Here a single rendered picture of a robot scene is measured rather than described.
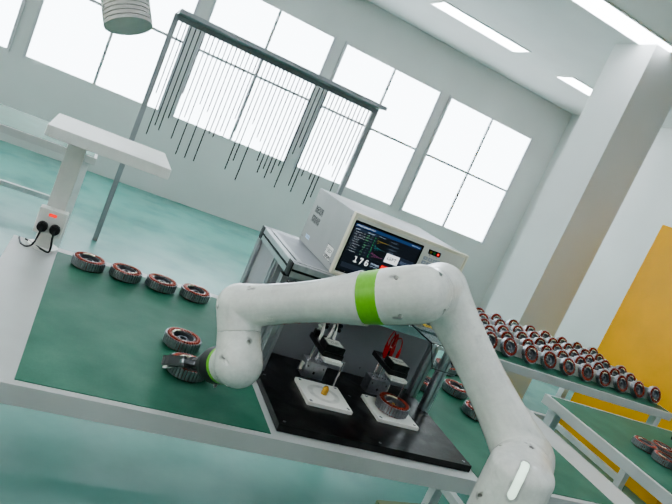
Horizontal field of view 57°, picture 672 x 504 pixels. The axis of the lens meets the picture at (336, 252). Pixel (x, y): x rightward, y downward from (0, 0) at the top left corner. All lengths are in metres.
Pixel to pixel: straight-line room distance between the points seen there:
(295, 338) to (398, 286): 0.92
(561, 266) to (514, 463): 4.69
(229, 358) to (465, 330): 0.52
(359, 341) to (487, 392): 0.86
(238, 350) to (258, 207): 7.01
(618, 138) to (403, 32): 3.79
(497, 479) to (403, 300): 0.37
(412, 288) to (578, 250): 4.77
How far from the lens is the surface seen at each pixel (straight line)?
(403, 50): 8.73
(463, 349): 1.39
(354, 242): 1.90
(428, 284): 1.22
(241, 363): 1.39
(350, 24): 8.46
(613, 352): 5.73
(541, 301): 5.88
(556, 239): 5.80
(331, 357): 1.92
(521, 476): 1.25
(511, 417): 1.40
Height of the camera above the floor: 1.48
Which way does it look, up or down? 9 degrees down
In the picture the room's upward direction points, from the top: 24 degrees clockwise
